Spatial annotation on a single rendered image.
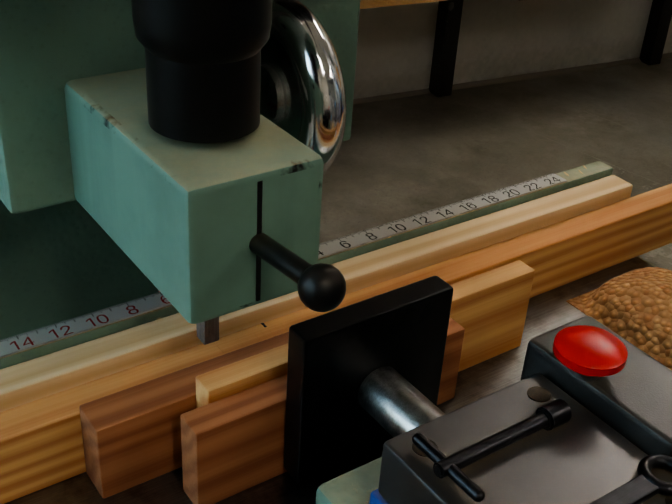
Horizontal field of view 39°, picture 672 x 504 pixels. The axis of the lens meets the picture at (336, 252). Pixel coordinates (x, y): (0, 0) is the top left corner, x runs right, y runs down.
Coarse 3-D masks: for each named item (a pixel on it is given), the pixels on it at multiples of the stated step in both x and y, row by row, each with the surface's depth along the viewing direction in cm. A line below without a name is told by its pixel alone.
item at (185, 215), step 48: (96, 96) 47; (144, 96) 47; (96, 144) 46; (144, 144) 42; (192, 144) 43; (240, 144) 43; (288, 144) 43; (96, 192) 48; (144, 192) 43; (192, 192) 39; (240, 192) 40; (288, 192) 42; (144, 240) 44; (192, 240) 40; (240, 240) 42; (288, 240) 43; (192, 288) 41; (240, 288) 43; (288, 288) 45
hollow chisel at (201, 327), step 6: (216, 318) 49; (198, 324) 50; (204, 324) 49; (210, 324) 49; (216, 324) 49; (198, 330) 50; (204, 330) 49; (210, 330) 49; (216, 330) 50; (198, 336) 50; (204, 336) 49; (210, 336) 50; (216, 336) 50; (204, 342) 50; (210, 342) 50
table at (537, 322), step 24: (624, 264) 69; (648, 264) 69; (576, 288) 66; (528, 312) 63; (552, 312) 63; (576, 312) 63; (528, 336) 60; (504, 360) 58; (456, 384) 56; (480, 384) 56; (504, 384) 56; (456, 408) 54; (360, 456) 50; (72, 480) 48; (168, 480) 48; (288, 480) 49; (312, 480) 49
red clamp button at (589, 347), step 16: (560, 336) 40; (576, 336) 39; (592, 336) 39; (608, 336) 40; (560, 352) 39; (576, 352) 38; (592, 352) 38; (608, 352) 39; (624, 352) 39; (576, 368) 38; (592, 368) 38; (608, 368) 38
